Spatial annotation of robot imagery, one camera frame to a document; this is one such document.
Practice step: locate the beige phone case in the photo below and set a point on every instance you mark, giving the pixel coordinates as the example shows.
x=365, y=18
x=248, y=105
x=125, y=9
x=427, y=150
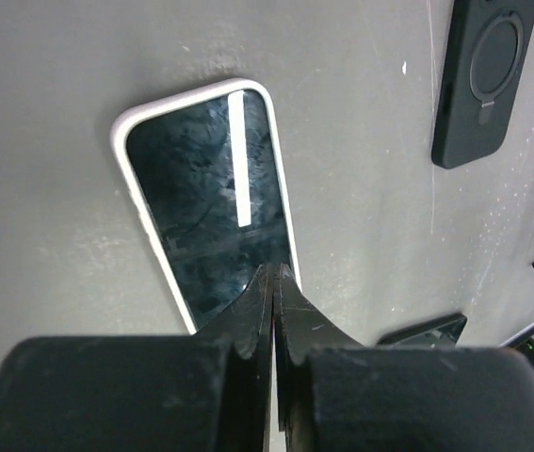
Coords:
x=123, y=141

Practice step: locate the black phone case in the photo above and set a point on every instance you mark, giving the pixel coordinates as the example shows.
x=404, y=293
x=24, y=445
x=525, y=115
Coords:
x=484, y=57

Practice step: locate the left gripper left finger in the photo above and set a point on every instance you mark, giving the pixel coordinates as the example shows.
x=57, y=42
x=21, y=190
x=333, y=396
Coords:
x=209, y=391

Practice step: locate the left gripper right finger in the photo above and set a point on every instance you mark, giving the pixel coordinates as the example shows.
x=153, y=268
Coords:
x=335, y=394

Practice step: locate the black smartphone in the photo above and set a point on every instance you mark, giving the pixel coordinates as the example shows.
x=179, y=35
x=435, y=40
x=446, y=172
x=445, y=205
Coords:
x=443, y=331

